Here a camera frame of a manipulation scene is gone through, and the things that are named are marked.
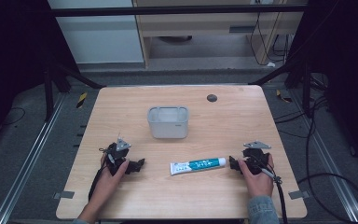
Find long black floor cable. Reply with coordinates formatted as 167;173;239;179
273;96;358;224

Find aluminium floor rail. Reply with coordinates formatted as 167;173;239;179
0;92;67;224
288;90;358;223

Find right hand-held gripper cable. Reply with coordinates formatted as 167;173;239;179
251;154;289;224

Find light wooden desk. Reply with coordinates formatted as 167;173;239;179
131;0;307;69

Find yellow and black tape strip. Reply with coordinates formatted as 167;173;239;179
76;91;89;109
275;89;294;104

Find person's right hand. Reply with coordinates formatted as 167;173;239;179
237;153;275;199

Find dark curtain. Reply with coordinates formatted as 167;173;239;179
287;0;358;175
0;0;81;157

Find thin black floor cable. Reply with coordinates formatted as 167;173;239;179
0;106;27;129

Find person's left hand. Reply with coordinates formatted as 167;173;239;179
90;154;131;203

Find grey plastic container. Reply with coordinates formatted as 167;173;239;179
146;105;190;140

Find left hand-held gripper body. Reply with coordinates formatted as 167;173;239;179
104;136;132;176

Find hanging black cables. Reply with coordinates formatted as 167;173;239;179
249;11;291;66

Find hand-held gripper cable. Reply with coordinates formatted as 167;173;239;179
251;154;289;224
88;148;117;202

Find white cabinet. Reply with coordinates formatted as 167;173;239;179
47;0;145;65

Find white and teal toothpaste tube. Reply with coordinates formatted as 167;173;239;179
169;157;227;176

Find left hand-held gripper cable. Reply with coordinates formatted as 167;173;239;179
88;148;117;202

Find grey table bracket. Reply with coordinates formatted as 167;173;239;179
287;189;311;201
52;190;76;201

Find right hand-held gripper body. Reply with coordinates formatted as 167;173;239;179
241;140;272;175

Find black metal stand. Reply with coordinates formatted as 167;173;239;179
247;57;313;119
42;59;106;123

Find black horizontal bar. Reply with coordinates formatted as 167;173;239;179
48;4;310;19

